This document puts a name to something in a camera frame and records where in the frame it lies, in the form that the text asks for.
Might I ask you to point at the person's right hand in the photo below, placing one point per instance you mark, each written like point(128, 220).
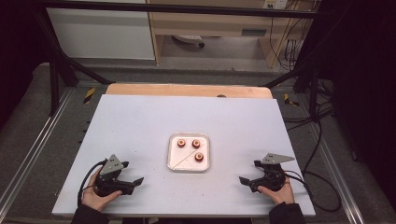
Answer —
point(281, 196)

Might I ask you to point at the black metal frame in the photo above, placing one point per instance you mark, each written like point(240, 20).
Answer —
point(186, 9)

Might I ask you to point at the white table board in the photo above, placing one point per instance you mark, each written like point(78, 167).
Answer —
point(140, 130)

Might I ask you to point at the person's left hand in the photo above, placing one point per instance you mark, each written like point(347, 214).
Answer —
point(96, 200)

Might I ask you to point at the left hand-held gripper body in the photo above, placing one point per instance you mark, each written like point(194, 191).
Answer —
point(107, 183)

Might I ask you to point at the wooden table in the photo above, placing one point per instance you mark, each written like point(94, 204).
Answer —
point(186, 90)

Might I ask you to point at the white square tray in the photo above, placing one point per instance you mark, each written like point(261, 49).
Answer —
point(188, 152)

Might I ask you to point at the wooden desk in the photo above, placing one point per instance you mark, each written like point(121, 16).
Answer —
point(218, 23)

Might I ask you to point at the thin wooden skewer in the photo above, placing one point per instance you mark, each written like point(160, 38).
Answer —
point(186, 158)

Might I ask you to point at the white cabinet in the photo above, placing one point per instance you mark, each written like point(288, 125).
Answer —
point(99, 34)

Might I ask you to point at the white power strip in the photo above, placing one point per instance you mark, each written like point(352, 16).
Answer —
point(275, 3)

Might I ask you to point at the red candied hawthorn ball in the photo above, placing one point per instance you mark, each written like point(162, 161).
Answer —
point(181, 143)
point(196, 143)
point(199, 156)

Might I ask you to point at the office chair base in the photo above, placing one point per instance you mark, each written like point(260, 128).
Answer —
point(190, 39)

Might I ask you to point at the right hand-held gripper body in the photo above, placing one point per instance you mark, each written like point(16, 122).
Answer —
point(272, 177)

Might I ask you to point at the aluminium floor rail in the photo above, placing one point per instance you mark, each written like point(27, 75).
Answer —
point(34, 146)
point(337, 174)

